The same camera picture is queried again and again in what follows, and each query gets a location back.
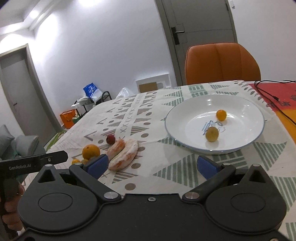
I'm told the black door handle lock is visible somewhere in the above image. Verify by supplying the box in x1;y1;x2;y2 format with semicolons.
171;27;185;45

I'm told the grey sofa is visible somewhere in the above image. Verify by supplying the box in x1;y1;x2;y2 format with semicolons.
1;125;46;161

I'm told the clear plastic bag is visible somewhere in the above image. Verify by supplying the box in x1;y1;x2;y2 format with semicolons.
116;87;134;99

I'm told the small mandarin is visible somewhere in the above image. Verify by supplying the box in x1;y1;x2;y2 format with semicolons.
71;159;81;165
216;109;227;121

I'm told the peeled pomelo piece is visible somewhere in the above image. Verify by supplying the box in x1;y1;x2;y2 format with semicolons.
106;138;125;161
108;139;138;171

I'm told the blue white plastic bag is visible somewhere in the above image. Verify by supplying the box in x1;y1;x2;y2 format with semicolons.
83;83;103;102

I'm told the grey door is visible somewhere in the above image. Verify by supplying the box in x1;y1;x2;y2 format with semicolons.
155;0;237;86
1;44;62;145

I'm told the dark red fruit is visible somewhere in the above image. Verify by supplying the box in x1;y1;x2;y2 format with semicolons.
106;135;116;145

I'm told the red orange mat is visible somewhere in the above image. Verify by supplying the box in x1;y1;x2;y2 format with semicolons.
250;80;295;141

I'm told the green floor mat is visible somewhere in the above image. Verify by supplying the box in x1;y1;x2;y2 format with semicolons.
44;130;67;152

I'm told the white ceramic bowl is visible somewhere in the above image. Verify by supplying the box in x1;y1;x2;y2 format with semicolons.
165;94;264;155

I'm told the large orange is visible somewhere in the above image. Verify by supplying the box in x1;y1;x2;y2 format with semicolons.
82;144;100;160

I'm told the orange leather chair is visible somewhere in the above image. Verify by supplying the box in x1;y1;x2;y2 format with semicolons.
185;43;261;85

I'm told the black shoe rack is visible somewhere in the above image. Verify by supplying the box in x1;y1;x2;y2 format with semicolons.
71;91;112;117

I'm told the green paper bag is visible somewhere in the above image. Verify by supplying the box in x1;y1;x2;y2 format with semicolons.
72;116;81;124

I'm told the orange paper bag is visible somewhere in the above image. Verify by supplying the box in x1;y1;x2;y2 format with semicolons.
60;109;76;129

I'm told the person's left hand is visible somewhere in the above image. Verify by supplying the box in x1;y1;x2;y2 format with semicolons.
1;179;25;232

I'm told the small white wall switch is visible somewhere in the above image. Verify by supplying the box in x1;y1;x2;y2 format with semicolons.
229;0;235;9

